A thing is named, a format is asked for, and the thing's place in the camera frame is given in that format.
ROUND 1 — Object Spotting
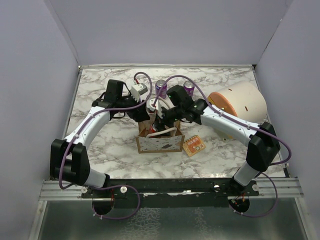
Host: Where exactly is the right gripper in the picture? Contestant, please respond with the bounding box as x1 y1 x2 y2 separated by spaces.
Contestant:
153 105 184 137

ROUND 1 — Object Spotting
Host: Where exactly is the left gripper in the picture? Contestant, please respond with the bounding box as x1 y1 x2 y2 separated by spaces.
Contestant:
116 91 150 122

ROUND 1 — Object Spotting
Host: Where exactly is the red cola can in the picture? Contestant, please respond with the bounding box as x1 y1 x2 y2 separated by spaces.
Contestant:
148 124 158 134

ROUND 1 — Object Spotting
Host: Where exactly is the purple soda can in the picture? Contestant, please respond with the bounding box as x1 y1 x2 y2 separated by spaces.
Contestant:
155 79 167 99
183 80 195 98

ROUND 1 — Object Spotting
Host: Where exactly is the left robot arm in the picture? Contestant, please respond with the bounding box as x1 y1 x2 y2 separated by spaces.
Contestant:
50 79 150 198

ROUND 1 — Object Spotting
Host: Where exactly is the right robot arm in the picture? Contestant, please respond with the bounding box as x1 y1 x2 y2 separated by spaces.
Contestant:
148 85 281 196

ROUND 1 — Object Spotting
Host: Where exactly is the orange spiral notebook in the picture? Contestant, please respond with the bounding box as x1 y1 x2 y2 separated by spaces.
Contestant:
182 135 206 157

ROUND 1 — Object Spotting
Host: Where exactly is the round cabinet toy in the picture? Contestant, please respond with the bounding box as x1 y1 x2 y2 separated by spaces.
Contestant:
207 81 267 123

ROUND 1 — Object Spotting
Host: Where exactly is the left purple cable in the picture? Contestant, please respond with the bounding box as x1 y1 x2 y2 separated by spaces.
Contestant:
58 72 153 190

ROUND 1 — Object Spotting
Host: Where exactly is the purple cable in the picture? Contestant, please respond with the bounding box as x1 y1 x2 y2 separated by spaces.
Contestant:
152 74 292 166
58 72 153 190

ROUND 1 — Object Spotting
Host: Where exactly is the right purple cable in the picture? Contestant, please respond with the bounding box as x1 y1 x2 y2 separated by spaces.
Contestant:
152 74 292 166

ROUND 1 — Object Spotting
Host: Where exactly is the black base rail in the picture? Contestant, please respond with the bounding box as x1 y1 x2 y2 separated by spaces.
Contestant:
81 178 259 209

